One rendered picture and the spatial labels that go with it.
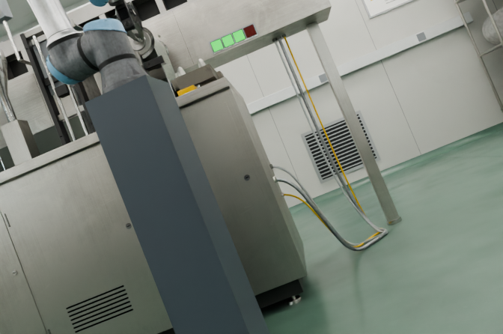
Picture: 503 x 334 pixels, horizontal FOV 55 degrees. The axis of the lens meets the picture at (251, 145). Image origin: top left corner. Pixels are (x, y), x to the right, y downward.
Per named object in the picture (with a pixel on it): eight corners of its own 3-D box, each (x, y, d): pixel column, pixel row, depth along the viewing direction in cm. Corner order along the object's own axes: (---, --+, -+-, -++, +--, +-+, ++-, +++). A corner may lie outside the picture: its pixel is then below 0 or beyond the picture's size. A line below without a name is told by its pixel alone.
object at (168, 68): (169, 84, 211) (153, 46, 212) (181, 92, 234) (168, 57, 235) (170, 84, 211) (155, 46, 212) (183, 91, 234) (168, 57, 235)
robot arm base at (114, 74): (141, 79, 137) (128, 46, 138) (95, 99, 139) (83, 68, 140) (159, 84, 152) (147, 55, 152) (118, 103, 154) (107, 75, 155)
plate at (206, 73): (180, 90, 206) (174, 78, 206) (197, 101, 246) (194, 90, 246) (214, 76, 205) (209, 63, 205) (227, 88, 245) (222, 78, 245)
